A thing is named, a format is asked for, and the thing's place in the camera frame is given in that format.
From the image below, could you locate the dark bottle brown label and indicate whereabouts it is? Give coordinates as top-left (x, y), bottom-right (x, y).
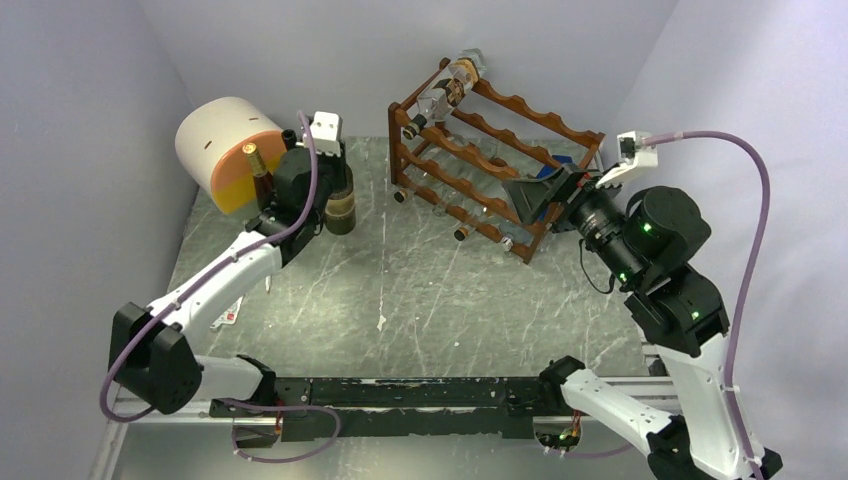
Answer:
top-left (325, 166), bottom-right (356, 236)

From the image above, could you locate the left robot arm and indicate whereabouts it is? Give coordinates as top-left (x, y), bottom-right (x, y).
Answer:
top-left (101, 141), bottom-right (353, 416)

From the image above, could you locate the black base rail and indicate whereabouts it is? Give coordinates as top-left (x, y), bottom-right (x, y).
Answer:
top-left (208, 376), bottom-right (573, 442)

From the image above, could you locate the round drawer cabinet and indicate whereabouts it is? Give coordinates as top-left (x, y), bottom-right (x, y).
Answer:
top-left (175, 96), bottom-right (286, 221)

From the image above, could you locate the clear bottle lower rack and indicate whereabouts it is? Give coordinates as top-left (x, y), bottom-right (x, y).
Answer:
top-left (404, 144), bottom-right (506, 228)

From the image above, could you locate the plastic packaged item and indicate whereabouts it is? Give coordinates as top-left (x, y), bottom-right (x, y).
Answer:
top-left (210, 296), bottom-right (244, 331)

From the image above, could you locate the wooden wine rack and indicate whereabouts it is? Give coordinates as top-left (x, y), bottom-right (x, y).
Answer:
top-left (388, 51), bottom-right (604, 263)

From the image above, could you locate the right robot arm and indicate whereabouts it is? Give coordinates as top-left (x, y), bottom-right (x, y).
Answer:
top-left (503, 168), bottom-right (782, 479)

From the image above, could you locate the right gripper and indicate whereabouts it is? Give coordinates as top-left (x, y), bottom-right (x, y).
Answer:
top-left (501, 160), bottom-right (642, 285)

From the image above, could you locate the clear bottle blue label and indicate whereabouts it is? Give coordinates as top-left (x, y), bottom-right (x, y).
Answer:
top-left (498, 155), bottom-right (573, 250)

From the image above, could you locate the dark bottle white label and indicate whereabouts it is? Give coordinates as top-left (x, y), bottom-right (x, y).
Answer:
top-left (281, 129), bottom-right (298, 151)

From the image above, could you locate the brown bottle gold foil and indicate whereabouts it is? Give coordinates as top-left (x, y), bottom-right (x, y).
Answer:
top-left (242, 142), bottom-right (275, 211)

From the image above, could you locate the clear liquor bottle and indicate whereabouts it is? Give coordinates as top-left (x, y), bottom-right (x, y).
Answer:
top-left (402, 48), bottom-right (486, 140)

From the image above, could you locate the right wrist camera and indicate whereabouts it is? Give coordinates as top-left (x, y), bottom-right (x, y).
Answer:
top-left (596, 131), bottom-right (659, 189)

